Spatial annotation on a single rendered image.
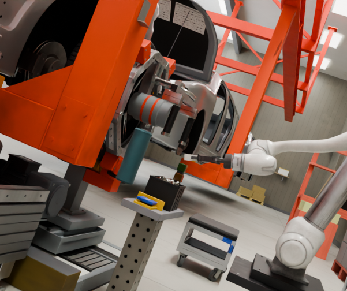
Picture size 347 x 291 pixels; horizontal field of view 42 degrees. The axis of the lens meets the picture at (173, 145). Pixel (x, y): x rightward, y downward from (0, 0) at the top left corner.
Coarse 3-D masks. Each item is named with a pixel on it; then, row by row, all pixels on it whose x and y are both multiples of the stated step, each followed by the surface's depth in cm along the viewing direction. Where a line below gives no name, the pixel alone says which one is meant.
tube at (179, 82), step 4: (160, 64) 224; (156, 68) 224; (156, 72) 224; (156, 76) 224; (152, 80) 223; (156, 80) 223; (160, 80) 222; (164, 80) 222; (176, 80) 205; (180, 80) 206; (164, 84) 222; (168, 84) 221; (176, 84) 205; (180, 84) 205; (184, 84) 212; (184, 88) 214
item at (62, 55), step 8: (48, 40) 230; (40, 48) 223; (48, 48) 230; (56, 48) 236; (48, 56) 232; (56, 56) 238; (64, 56) 245; (48, 64) 229; (56, 64) 232; (64, 64) 248; (24, 72) 223; (48, 72) 229; (24, 80) 224
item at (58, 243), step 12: (48, 228) 200; (60, 228) 209; (84, 228) 231; (96, 228) 246; (36, 240) 200; (48, 240) 199; (60, 240) 197; (72, 240) 209; (84, 240) 222; (96, 240) 238; (60, 252) 201
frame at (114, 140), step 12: (156, 60) 220; (132, 72) 202; (168, 72) 241; (132, 84) 204; (156, 96) 251; (120, 108) 201; (120, 120) 204; (108, 132) 209; (120, 132) 210; (108, 144) 214; (120, 144) 215
